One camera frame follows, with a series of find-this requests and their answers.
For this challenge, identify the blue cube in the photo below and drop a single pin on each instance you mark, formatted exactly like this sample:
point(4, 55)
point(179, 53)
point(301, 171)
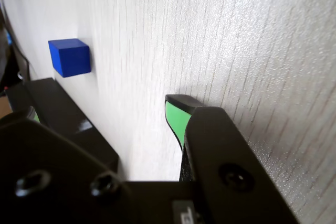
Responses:
point(71, 57)

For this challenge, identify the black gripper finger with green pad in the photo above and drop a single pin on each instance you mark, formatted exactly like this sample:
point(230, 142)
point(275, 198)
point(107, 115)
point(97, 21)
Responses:
point(223, 142)
point(47, 174)

